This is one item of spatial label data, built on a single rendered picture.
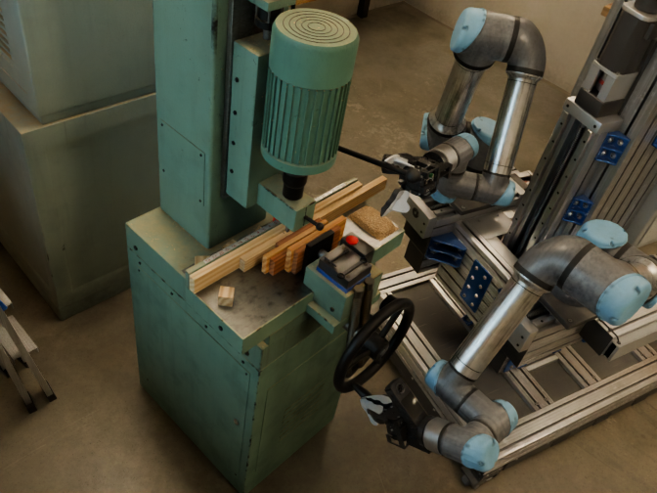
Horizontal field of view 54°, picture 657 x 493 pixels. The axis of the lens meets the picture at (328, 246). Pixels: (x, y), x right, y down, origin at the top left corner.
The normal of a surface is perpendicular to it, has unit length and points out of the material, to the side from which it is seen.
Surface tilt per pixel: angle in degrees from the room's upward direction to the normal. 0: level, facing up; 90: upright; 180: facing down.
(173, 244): 0
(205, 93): 90
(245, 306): 0
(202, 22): 90
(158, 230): 0
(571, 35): 90
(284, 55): 90
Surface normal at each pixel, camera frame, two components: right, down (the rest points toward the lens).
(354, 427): 0.15, -0.71
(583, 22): -0.72, 0.40
